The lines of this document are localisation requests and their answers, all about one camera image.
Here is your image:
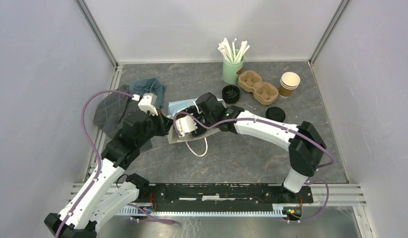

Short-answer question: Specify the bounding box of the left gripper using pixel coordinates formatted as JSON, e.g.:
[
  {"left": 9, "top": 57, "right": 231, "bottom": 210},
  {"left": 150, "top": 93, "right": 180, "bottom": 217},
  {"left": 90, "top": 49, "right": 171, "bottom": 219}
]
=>
[{"left": 136, "top": 108, "right": 175, "bottom": 147}]

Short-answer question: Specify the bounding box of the light blue paper bag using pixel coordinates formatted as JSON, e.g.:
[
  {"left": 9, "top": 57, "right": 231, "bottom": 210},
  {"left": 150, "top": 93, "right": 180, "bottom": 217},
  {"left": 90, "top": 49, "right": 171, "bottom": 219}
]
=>
[{"left": 167, "top": 98, "right": 220, "bottom": 157}]

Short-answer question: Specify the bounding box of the brown paper coffee cup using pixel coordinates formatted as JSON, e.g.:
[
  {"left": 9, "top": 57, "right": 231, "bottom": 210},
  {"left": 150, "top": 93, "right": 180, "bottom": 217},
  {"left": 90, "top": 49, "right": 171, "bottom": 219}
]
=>
[{"left": 265, "top": 107, "right": 286, "bottom": 123}]

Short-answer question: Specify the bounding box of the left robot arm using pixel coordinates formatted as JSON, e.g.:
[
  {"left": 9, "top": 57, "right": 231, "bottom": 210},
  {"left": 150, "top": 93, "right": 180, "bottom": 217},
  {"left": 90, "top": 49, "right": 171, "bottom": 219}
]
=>
[{"left": 44, "top": 110, "right": 173, "bottom": 238}]

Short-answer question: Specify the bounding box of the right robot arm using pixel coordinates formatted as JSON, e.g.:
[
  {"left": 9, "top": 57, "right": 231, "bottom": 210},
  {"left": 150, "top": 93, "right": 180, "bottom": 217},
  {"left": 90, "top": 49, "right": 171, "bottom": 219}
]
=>
[{"left": 183, "top": 93, "right": 328, "bottom": 202}]

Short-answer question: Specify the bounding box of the blue cloth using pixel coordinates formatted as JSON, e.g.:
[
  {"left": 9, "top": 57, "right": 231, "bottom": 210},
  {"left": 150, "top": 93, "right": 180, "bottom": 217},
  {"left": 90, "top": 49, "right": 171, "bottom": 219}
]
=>
[{"left": 129, "top": 78, "right": 167, "bottom": 109}]

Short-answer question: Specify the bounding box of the grey checked cloth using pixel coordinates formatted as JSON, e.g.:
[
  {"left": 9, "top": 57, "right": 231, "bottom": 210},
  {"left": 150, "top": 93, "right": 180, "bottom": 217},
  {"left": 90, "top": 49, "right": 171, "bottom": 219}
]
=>
[{"left": 93, "top": 93, "right": 138, "bottom": 139}]

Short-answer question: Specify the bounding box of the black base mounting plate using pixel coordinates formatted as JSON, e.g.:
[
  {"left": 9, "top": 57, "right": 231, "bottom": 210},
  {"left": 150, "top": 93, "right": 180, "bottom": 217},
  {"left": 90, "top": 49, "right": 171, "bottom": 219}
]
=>
[{"left": 134, "top": 183, "right": 314, "bottom": 212}]

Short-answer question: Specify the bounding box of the stack of black lids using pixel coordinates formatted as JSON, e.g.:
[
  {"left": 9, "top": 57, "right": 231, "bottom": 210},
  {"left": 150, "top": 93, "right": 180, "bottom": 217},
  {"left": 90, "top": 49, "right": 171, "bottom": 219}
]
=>
[{"left": 221, "top": 85, "right": 240, "bottom": 104}]

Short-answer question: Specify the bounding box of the green straw holder cup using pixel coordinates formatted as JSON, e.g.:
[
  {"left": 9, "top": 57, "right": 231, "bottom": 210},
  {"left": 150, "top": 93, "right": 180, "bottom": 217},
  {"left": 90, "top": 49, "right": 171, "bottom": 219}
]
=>
[{"left": 222, "top": 56, "right": 244, "bottom": 84}]

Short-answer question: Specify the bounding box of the remaining cardboard carrier tray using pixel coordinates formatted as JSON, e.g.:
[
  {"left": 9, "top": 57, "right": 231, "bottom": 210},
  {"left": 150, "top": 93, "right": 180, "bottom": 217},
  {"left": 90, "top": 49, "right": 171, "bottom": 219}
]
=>
[{"left": 238, "top": 70, "right": 279, "bottom": 105}]

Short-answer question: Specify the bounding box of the stack of paper cups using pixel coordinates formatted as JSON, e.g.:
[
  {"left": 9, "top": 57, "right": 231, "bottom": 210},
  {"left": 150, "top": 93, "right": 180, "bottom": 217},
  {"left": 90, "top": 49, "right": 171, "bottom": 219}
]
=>
[{"left": 279, "top": 72, "right": 301, "bottom": 98}]

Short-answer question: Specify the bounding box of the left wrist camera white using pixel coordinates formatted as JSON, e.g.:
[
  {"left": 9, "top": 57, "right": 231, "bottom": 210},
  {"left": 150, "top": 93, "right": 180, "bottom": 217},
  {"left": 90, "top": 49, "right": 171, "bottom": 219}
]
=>
[{"left": 132, "top": 93, "right": 158, "bottom": 116}]

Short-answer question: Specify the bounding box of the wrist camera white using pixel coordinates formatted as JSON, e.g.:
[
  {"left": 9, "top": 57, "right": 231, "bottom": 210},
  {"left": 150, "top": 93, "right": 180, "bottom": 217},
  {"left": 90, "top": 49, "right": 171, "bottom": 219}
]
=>
[
  {"left": 132, "top": 93, "right": 158, "bottom": 116},
  {"left": 174, "top": 116, "right": 198, "bottom": 137}
]

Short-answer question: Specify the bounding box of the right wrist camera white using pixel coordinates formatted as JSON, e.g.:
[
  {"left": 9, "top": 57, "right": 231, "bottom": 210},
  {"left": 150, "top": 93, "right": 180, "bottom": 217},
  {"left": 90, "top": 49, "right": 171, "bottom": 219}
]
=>
[{"left": 174, "top": 116, "right": 198, "bottom": 137}]

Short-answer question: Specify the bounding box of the left aluminium frame post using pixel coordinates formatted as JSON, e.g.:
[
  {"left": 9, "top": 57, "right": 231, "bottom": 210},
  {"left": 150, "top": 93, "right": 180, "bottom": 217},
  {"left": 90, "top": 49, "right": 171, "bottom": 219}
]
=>
[{"left": 75, "top": 0, "right": 119, "bottom": 68}]

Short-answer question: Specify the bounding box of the aluminium frame post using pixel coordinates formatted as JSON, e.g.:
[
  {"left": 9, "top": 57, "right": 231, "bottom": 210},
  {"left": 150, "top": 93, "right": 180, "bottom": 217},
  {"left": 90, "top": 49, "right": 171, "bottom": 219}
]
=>
[
  {"left": 308, "top": 0, "right": 350, "bottom": 67},
  {"left": 75, "top": 0, "right": 119, "bottom": 68}
]

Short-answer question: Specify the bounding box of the right aluminium frame post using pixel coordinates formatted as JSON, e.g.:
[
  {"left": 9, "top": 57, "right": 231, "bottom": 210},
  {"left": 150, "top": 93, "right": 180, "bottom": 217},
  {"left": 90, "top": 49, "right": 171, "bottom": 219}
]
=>
[{"left": 308, "top": 0, "right": 350, "bottom": 67}]

